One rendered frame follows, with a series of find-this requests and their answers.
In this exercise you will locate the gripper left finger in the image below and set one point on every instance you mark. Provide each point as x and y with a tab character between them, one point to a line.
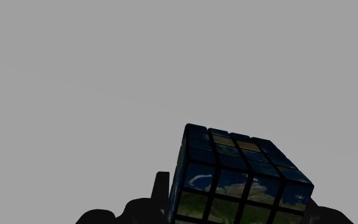
154	208

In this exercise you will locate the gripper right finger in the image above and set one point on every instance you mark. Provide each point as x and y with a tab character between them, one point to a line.
324	215

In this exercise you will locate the earth map puzzle cube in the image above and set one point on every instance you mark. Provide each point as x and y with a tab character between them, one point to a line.
234	176

